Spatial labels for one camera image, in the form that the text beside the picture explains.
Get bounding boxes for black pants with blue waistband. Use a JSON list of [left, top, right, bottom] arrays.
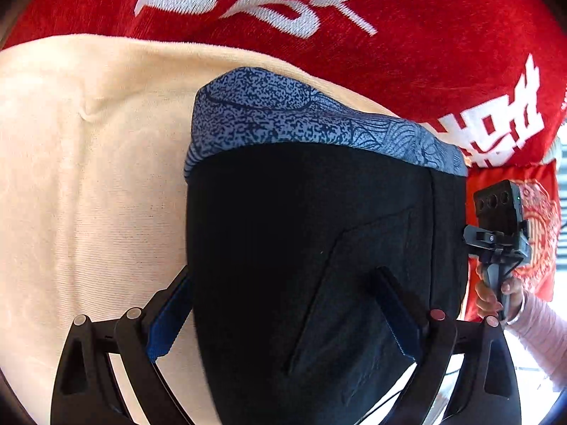
[[183, 67, 469, 425]]

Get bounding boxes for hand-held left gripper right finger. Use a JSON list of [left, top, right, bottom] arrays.
[[374, 267, 521, 425]]

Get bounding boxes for person's right forearm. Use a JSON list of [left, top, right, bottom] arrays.
[[507, 294, 567, 390]]

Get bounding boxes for cream cloth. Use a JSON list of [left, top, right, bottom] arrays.
[[0, 33, 426, 425]]

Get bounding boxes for red blanket with white print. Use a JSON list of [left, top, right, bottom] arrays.
[[0, 0, 567, 169]]

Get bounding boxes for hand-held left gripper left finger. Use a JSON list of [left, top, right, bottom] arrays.
[[51, 266, 196, 425]]

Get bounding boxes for person's right hand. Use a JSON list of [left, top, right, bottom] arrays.
[[476, 268, 524, 325]]

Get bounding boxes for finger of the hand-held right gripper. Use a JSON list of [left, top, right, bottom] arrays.
[[463, 225, 503, 251]]

